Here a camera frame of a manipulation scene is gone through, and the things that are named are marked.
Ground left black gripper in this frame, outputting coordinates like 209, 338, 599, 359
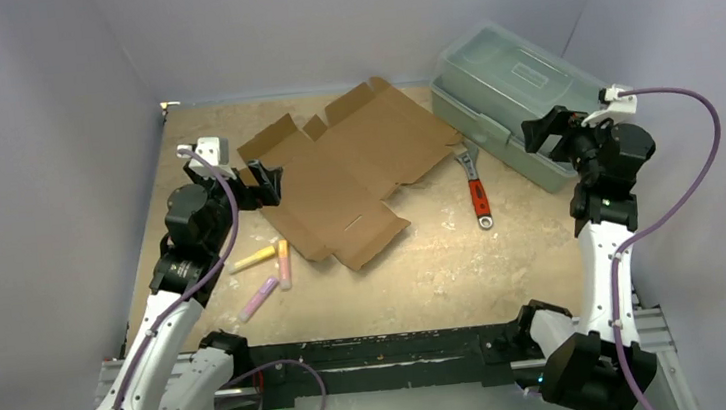
184, 153, 287, 254

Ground brown cardboard box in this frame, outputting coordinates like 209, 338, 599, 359
237, 77, 462, 271

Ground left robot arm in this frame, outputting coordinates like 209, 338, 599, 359
96, 160, 283, 410

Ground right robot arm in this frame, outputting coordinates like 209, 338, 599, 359
513, 106, 658, 410

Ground yellow highlighter marker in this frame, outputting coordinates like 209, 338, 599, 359
225, 245, 277, 274

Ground translucent green plastic toolbox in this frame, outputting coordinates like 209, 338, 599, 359
431, 22, 606, 193

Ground orange pink highlighter marker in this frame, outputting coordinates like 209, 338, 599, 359
277, 239, 293, 291

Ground purple highlighter marker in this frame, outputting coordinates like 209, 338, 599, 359
238, 276, 279, 323

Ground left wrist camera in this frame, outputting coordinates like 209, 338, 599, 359
176, 136, 234, 178

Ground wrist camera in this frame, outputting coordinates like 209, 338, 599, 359
176, 136, 234, 178
581, 84, 638, 128

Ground red handled adjustable wrench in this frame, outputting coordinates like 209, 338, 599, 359
455, 140, 493, 230

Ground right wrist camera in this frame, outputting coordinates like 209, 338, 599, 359
581, 84, 638, 128

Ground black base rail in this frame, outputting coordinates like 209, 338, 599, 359
216, 323, 545, 410

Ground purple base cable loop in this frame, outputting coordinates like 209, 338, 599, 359
208, 355, 329, 410

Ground aluminium frame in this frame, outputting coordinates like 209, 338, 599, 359
72, 302, 702, 410

